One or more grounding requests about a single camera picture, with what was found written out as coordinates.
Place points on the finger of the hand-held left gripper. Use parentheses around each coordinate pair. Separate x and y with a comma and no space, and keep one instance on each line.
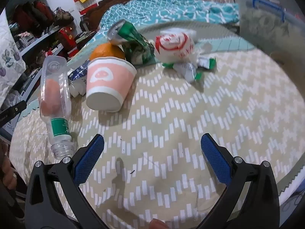
(12,113)

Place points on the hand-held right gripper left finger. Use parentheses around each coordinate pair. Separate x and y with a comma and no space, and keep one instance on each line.
(91,162)

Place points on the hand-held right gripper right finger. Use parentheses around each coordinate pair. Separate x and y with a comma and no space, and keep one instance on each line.
(214,162)

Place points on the clear plastic bottle green label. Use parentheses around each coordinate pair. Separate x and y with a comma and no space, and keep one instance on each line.
(56,93)

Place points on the white tissue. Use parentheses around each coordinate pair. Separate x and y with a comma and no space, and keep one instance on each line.
(77,88)

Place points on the blue white packet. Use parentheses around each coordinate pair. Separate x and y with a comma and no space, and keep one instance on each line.
(79,72)

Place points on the pink paper cup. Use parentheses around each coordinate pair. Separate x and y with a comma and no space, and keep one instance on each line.
(107,81)

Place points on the white green wrapper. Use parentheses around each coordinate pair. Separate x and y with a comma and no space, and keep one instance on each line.
(187,70)
(206,63)

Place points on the orange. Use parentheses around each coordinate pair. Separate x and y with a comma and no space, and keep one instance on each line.
(106,51)

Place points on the green snack packet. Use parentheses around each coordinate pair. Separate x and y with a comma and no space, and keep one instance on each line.
(140,50)

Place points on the white red-print plastic bag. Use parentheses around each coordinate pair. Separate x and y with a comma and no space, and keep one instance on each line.
(174,45)

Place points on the green drink can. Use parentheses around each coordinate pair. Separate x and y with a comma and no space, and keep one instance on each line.
(116,33)

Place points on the person's left hand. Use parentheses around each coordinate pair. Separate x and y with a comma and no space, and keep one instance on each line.
(8,174)

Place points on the person's right hand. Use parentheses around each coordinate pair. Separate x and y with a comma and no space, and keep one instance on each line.
(157,224)

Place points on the white flower print cloth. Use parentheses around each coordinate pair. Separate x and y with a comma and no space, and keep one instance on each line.
(9,57)

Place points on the beige zigzag bed sheet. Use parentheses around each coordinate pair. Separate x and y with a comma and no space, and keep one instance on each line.
(166,112)

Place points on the grey shelf board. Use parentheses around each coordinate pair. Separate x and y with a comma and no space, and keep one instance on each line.
(43,40)

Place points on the red box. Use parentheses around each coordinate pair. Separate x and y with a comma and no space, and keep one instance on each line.
(68,40)

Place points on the dark red clothes pile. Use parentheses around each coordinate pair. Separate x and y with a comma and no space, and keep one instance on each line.
(35,14)

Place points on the carved wooden headboard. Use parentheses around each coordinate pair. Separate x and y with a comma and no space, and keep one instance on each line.
(100,7)

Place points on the teal patterned quilt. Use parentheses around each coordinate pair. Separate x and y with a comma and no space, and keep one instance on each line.
(166,7)

